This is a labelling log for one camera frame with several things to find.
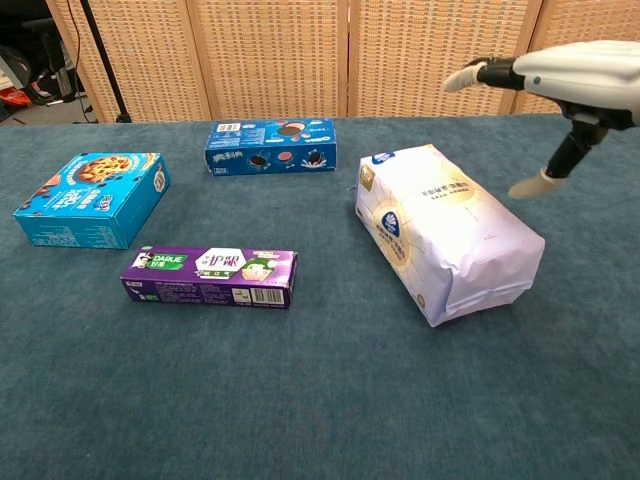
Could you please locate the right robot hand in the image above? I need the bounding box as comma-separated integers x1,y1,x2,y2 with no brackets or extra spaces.
442,40,640,201

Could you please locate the white tissue paper pack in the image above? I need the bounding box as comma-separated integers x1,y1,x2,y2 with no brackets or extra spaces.
354,143,547,329

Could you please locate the dark blue Oreo box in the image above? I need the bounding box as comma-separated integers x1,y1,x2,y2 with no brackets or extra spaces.
204,118,338,177

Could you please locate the purple toothpaste box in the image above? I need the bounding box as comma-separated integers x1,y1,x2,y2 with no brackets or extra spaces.
120,245,299,310

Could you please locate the light blue cookie box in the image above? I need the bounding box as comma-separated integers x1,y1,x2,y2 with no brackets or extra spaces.
13,152,171,250

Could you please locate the woven bamboo folding screen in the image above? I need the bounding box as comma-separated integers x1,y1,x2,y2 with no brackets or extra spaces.
44,0,640,124

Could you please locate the blue felt table cover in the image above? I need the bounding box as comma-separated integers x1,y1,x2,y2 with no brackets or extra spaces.
0,113,640,480

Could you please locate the black tripod stand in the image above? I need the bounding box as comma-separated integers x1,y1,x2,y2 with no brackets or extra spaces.
79,0,134,124

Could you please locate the red plastic item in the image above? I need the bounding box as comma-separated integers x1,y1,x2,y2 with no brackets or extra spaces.
0,88,32,109

